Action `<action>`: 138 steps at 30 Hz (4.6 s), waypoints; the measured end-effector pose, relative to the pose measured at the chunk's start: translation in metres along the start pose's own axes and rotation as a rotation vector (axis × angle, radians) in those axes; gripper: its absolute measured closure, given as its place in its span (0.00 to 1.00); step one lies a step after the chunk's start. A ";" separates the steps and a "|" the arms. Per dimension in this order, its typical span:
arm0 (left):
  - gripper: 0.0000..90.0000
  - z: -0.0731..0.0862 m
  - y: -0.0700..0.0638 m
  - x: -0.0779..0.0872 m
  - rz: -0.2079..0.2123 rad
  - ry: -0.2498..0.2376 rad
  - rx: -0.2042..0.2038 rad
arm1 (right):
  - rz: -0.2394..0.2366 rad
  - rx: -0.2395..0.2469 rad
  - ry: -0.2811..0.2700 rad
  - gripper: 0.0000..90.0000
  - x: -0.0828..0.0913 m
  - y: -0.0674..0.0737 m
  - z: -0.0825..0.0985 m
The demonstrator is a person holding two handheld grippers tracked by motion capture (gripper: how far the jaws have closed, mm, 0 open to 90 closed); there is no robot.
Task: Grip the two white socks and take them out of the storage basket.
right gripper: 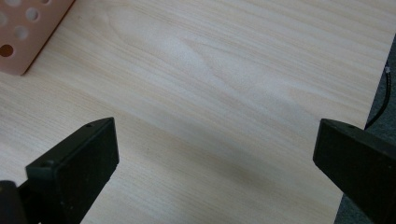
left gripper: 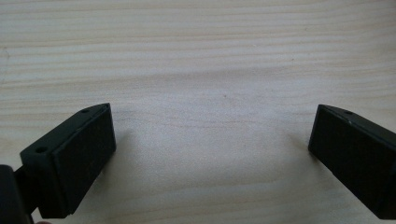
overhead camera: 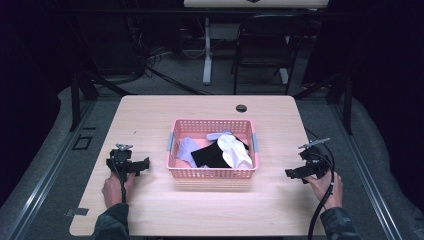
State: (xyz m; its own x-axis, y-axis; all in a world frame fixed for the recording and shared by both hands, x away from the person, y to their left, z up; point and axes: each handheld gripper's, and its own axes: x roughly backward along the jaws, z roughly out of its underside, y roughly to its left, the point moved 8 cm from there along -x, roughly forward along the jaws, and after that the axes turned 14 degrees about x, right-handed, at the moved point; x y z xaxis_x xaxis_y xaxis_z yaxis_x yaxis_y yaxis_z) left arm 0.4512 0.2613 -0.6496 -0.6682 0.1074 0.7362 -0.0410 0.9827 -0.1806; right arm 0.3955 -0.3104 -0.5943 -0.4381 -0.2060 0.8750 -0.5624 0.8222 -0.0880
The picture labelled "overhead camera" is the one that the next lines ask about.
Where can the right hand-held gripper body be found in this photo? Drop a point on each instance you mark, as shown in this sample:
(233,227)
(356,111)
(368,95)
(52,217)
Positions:
(315,160)

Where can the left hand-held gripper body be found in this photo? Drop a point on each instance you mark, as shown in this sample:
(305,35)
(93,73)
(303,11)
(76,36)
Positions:
(120,163)

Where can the grey tape strip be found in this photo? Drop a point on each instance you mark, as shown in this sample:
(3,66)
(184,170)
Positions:
(77,212)

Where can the person's right hand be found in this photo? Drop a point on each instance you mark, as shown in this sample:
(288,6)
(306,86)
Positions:
(328,190)

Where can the black chair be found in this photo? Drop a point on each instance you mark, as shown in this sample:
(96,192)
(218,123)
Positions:
(265,43)

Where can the person's left hand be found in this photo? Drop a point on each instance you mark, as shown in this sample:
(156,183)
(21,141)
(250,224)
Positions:
(113,191)

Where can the white sock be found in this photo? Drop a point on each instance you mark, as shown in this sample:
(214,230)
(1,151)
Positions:
(235,151)

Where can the small purple sock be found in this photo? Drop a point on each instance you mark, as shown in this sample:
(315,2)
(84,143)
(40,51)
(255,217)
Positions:
(216,135)

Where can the black sock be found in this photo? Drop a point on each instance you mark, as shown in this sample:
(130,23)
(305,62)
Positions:
(210,156)

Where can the black metal stand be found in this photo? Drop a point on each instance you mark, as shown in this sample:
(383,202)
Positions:
(78,93)
(343,96)

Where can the pink plastic basket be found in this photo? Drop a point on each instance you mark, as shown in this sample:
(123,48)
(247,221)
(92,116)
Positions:
(213,173)

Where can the white background table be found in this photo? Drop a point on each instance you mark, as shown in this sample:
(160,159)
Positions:
(213,36)

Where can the large purple sock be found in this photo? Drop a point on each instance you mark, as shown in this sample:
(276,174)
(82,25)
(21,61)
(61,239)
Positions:
(186,150)

